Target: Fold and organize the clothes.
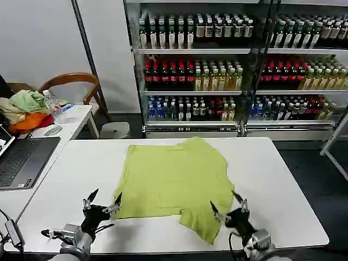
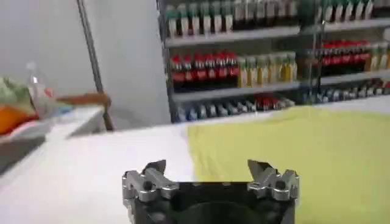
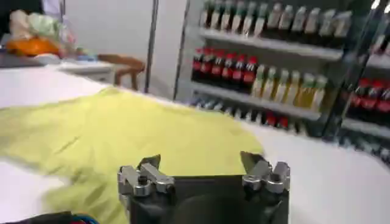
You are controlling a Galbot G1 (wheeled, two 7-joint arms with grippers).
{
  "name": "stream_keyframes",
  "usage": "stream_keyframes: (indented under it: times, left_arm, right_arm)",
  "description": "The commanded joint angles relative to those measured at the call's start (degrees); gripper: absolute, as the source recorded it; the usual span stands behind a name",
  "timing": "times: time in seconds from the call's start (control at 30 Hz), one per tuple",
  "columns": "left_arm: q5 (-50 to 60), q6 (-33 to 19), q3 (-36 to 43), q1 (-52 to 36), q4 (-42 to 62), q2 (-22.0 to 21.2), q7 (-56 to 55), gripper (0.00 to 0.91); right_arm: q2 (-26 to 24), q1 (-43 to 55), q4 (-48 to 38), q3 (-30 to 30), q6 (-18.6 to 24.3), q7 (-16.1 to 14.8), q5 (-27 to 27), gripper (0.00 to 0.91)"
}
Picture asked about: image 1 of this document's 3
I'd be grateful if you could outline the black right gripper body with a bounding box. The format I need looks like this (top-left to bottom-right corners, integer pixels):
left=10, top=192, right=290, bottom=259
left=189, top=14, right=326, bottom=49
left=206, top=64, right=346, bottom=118
left=225, top=207, right=256, bottom=243

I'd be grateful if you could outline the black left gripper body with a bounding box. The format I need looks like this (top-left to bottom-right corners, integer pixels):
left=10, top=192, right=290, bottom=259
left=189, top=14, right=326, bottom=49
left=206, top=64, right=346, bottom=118
left=80, top=203, right=111, bottom=235

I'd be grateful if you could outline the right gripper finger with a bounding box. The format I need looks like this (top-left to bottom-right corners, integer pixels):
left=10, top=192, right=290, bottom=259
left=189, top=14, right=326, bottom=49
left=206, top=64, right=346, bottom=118
left=231, top=190, right=249, bottom=214
left=209, top=200, right=232, bottom=223

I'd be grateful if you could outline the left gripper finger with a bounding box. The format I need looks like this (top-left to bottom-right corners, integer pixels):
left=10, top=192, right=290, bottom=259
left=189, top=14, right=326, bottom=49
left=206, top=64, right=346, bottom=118
left=102, top=191, right=123, bottom=218
left=82, top=187, right=100, bottom=210

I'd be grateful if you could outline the lime green shirt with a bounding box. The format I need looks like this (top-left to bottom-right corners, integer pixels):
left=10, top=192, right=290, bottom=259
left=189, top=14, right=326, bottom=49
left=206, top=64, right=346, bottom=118
left=113, top=136, right=235, bottom=245

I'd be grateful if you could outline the white round stool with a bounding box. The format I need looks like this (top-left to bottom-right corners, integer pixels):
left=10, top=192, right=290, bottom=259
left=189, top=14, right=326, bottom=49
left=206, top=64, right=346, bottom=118
left=99, top=121, right=131, bottom=139

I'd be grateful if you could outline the grey computer mouse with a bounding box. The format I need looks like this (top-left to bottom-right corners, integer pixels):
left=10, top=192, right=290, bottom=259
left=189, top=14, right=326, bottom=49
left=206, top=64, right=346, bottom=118
left=43, top=125, right=63, bottom=136

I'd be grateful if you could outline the grey laptop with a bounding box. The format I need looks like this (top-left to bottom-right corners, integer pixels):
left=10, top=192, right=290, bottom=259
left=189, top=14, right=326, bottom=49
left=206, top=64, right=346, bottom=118
left=0, top=123, right=61, bottom=190

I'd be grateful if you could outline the grey usb hub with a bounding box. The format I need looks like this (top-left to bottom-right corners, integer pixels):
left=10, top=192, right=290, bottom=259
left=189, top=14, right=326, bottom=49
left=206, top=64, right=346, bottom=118
left=4, top=219, right=22, bottom=245

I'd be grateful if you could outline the blue plastic packet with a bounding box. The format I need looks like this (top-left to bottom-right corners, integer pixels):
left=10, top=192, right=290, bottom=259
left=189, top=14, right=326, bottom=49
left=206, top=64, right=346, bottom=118
left=53, top=102, right=74, bottom=113

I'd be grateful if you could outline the orange crumpled cloth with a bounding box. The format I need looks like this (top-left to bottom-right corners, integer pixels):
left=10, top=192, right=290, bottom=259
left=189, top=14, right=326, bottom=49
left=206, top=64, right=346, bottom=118
left=8, top=111, right=54, bottom=134

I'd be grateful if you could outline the clear plastic water bottle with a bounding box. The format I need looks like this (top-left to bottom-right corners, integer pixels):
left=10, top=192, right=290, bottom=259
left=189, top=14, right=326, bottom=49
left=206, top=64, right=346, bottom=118
left=42, top=89, right=57, bottom=123

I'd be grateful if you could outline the light green crumpled cloth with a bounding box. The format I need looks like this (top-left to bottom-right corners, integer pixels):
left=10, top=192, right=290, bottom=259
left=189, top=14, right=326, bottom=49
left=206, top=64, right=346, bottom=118
left=9, top=89, right=69, bottom=113

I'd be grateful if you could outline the beige crumpled cloth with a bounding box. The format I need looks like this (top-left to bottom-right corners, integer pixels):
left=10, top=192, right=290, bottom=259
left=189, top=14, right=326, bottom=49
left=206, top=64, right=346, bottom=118
left=0, top=97, right=27, bottom=123

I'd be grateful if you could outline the brown wooden chair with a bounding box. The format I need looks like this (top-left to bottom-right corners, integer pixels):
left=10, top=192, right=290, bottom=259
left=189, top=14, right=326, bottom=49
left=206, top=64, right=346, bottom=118
left=38, top=72, right=109, bottom=123

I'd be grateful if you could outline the shelf of bottled drinks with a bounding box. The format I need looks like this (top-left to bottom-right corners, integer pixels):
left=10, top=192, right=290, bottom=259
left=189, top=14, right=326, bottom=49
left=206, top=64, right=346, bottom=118
left=123, top=0, right=255, bottom=138
left=244, top=0, right=348, bottom=141

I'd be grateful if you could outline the black slanted pole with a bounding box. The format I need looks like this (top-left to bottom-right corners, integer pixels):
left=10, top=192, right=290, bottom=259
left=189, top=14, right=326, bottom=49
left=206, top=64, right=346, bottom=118
left=71, top=0, right=113, bottom=123

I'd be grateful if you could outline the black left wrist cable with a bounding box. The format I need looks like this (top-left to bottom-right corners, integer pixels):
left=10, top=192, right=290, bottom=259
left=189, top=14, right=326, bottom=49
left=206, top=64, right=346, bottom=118
left=94, top=223, right=115, bottom=236

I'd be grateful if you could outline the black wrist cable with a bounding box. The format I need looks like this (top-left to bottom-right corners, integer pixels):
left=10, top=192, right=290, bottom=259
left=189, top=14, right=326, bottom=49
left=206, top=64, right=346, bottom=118
left=227, top=231, right=247, bottom=261
left=94, top=223, right=115, bottom=236

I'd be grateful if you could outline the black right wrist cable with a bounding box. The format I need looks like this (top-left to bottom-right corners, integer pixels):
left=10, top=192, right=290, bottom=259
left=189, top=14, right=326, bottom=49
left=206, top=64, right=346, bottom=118
left=227, top=231, right=247, bottom=261

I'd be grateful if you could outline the black hub cable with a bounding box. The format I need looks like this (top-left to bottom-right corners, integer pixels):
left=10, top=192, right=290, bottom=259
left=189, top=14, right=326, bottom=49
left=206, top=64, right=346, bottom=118
left=0, top=208, right=26, bottom=252

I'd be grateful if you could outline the white metal frame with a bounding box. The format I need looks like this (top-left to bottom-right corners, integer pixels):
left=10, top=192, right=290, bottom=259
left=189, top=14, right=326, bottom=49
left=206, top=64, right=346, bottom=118
left=319, top=114, right=348, bottom=182

